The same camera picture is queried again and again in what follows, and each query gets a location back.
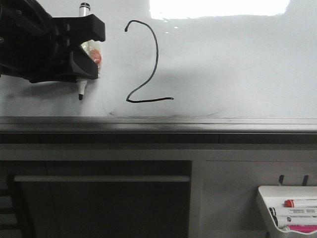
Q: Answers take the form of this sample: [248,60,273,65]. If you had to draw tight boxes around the pink eraser block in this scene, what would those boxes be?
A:
[282,226,317,234]

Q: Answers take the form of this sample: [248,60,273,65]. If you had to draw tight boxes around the white black whiteboard marker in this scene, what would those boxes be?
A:
[76,2,91,101]

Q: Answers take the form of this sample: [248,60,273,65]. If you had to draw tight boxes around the black left hook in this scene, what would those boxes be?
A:
[278,175,284,186]

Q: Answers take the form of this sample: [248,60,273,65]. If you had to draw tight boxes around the red capped marker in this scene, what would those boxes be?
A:
[283,198,317,208]

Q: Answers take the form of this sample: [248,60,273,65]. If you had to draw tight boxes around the black capped marker lower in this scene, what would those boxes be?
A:
[272,216,317,228]

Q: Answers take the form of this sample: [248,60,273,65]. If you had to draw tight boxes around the grey whiteboard ledge tray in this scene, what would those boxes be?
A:
[0,117,317,144]

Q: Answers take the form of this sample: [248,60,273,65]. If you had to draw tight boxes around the white marker holder tray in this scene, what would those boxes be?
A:
[257,185,317,238]

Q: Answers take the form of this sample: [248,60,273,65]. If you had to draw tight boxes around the black capped marker upper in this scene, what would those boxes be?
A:
[268,207,317,217]

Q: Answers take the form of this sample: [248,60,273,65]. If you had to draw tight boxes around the white horizontal bar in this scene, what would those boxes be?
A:
[13,176,190,182]

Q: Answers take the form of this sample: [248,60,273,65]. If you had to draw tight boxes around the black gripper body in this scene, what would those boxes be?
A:
[0,0,74,81]

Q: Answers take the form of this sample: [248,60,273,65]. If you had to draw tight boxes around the black right hook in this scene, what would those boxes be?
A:
[302,175,309,186]

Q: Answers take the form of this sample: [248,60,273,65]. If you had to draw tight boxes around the black capped marker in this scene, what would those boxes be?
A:
[272,216,317,228]
[268,207,317,217]

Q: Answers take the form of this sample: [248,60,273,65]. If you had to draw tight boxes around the black hook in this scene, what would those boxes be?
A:
[278,175,284,186]
[302,175,309,186]

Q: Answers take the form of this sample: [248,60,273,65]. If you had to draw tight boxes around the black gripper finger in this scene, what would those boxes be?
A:
[52,14,106,49]
[29,46,98,83]

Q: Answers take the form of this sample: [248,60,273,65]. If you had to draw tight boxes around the red magnet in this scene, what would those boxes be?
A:
[81,40,102,74]

